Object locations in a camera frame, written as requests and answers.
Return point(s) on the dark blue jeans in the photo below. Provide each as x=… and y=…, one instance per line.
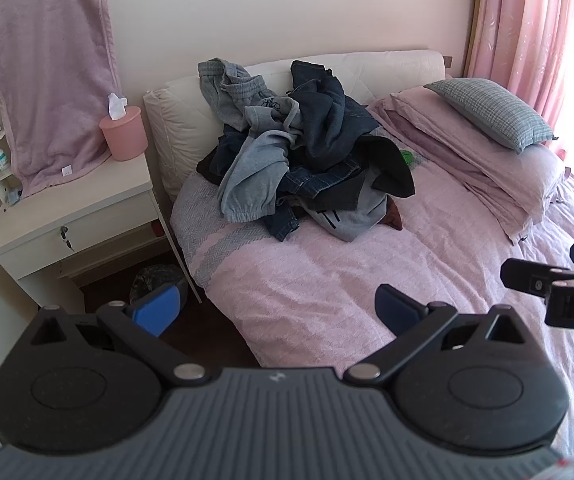
x=322, y=110

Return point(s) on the pink tissue box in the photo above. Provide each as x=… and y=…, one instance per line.
x=124, y=135

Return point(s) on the trash bin with black bag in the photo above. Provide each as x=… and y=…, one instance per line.
x=149, y=280

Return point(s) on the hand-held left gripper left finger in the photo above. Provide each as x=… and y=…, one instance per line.
x=154, y=307

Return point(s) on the drawer key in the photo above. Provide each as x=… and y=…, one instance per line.
x=67, y=239

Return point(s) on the pink pillow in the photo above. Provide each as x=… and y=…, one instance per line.
x=539, y=175

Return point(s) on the pink towel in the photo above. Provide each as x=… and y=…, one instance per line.
x=47, y=85

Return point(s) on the white headboard cushion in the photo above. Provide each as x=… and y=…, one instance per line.
x=182, y=110

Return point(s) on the black garment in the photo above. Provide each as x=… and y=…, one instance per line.
x=387, y=165

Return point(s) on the blue denim garment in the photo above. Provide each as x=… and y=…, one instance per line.
x=317, y=180

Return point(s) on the green object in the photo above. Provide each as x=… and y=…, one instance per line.
x=408, y=157

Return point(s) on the grey hoodie with black print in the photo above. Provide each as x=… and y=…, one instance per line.
x=352, y=220

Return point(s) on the white tissue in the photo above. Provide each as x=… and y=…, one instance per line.
x=116, y=106

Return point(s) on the white bottle with green label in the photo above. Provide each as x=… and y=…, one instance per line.
x=0, y=157

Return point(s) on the grey checked pillow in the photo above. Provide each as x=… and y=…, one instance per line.
x=492, y=110

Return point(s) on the brown garment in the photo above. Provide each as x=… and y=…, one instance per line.
x=394, y=215

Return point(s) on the white nightstand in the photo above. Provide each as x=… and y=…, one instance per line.
x=82, y=195

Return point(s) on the dark navy garment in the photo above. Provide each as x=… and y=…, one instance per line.
x=214, y=162

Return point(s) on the grey sweatpants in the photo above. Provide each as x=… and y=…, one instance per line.
x=227, y=85

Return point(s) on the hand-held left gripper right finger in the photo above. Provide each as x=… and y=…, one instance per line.
x=392, y=307

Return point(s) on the pink curtain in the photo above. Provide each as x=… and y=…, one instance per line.
x=532, y=35

